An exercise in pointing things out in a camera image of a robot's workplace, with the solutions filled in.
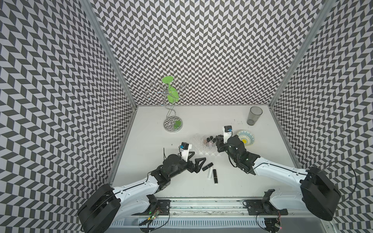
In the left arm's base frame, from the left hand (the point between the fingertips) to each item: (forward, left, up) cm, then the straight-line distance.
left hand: (199, 157), depth 78 cm
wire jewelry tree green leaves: (+33, +18, +19) cm, 41 cm away
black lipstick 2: (+14, -6, -5) cm, 16 cm away
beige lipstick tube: (+14, -4, -6) cm, 15 cm away
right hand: (+11, -11, +2) cm, 16 cm away
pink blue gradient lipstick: (+12, -7, -5) cm, 14 cm away
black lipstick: (+13, -10, -4) cm, 17 cm away
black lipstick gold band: (-7, -9, -11) cm, 16 cm away
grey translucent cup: (+30, -38, 0) cm, 48 cm away
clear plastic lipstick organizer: (+11, -5, -8) cm, 15 cm away
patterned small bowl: (+20, -33, -11) cm, 40 cm away
